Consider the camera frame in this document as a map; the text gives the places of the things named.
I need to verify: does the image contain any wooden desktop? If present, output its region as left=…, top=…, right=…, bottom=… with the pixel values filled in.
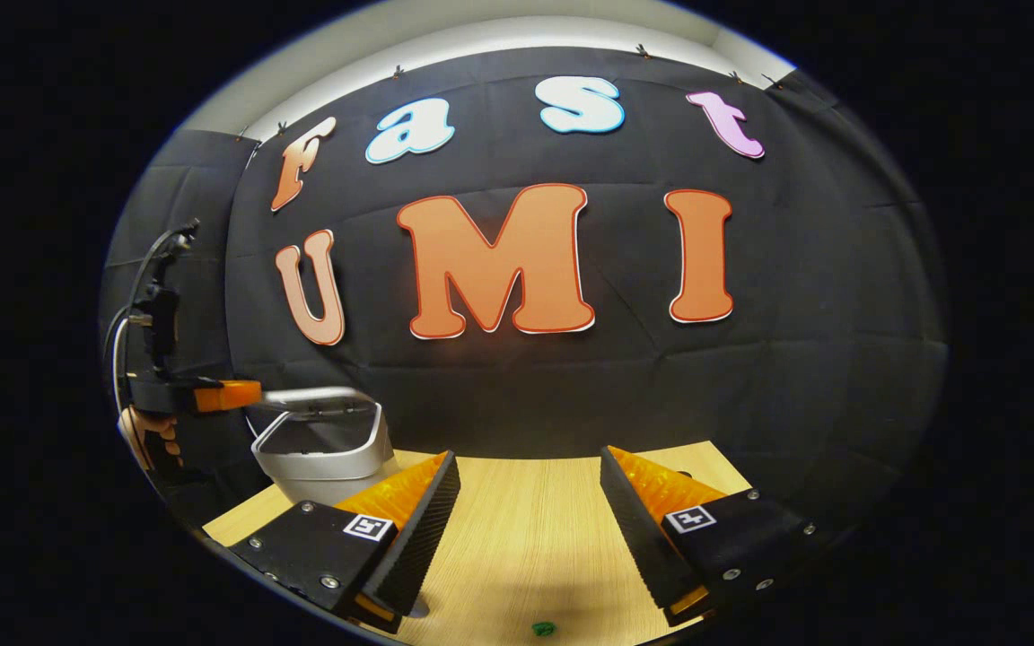
left=203, top=440, right=756, bottom=646

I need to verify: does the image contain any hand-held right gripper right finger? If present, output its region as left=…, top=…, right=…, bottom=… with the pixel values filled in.
left=600, top=446, right=819, bottom=627

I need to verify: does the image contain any white desktop garbage bin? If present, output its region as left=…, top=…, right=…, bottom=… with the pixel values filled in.
left=250, top=386, right=398, bottom=506

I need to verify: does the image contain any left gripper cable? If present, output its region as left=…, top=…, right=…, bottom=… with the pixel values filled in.
left=104, top=224, right=195, bottom=418

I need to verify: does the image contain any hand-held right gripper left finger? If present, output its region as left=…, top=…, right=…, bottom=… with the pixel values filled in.
left=228, top=450, right=462, bottom=630

